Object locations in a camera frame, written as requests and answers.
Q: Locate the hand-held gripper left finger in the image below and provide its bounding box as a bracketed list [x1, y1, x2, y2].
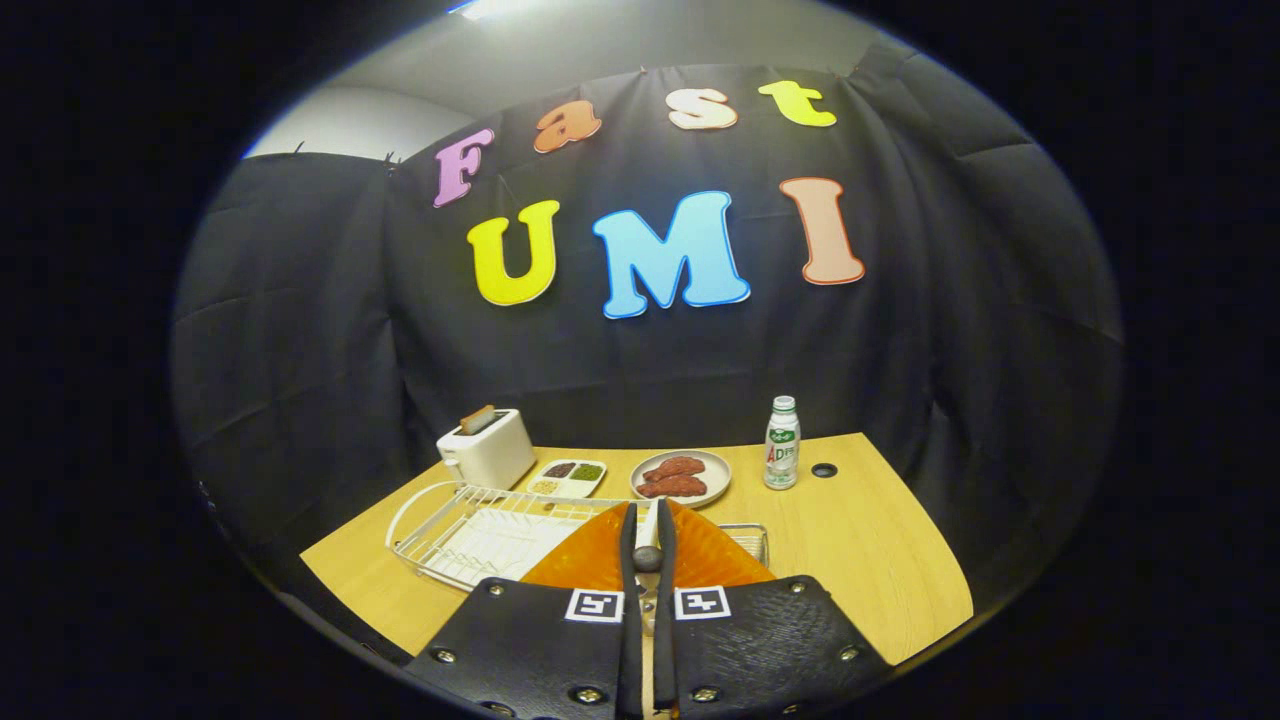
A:
[403, 500, 641, 720]

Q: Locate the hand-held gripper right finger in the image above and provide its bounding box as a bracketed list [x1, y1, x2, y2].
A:
[652, 497, 893, 720]

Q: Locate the metal wire basket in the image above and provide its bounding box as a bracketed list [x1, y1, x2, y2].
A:
[720, 523, 771, 567]

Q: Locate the metal spoon with brown handle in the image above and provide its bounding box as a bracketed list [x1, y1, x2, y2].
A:
[630, 543, 666, 641]

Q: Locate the white wire dish rack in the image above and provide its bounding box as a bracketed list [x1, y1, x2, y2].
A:
[385, 481, 661, 593]

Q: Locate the beige plate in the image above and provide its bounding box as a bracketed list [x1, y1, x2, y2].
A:
[630, 449, 732, 509]

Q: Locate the white drain tray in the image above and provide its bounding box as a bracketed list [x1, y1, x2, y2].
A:
[425, 508, 591, 586]

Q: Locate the white divided tray with beans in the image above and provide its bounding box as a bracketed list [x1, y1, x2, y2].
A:
[526, 458, 608, 500]

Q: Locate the white toaster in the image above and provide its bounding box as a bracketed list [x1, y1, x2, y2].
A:
[437, 408, 537, 491]

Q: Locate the white drink bottle green label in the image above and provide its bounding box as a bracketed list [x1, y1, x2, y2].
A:
[763, 395, 802, 491]

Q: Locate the black backdrop cloth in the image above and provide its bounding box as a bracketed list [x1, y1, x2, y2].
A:
[168, 40, 1126, 621]

